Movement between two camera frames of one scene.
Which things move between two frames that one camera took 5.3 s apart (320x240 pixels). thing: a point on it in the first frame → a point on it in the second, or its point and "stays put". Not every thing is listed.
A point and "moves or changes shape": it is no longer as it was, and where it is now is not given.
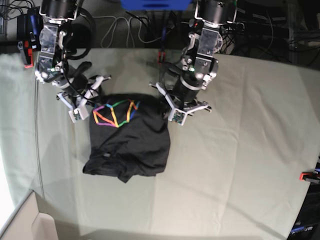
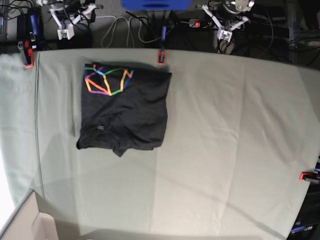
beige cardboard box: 27,223 stays put
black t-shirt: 129,136 moves or changes shape
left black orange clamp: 29,28 stays put
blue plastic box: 156,5 stays put
